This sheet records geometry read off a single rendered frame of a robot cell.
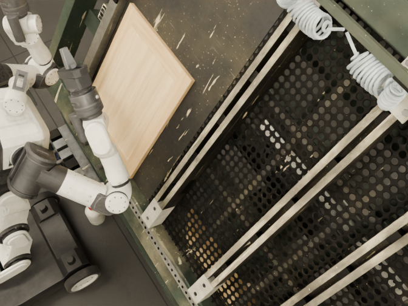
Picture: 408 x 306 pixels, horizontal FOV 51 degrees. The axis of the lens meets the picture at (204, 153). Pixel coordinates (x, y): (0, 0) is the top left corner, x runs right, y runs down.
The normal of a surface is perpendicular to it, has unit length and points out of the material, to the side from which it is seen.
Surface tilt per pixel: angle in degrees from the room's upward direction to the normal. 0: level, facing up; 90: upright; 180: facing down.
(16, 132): 23
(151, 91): 57
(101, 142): 53
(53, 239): 0
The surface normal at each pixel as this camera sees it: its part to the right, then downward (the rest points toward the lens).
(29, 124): 0.37, -0.62
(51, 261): 0.05, -0.47
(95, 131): 0.12, 0.43
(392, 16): -0.67, 0.15
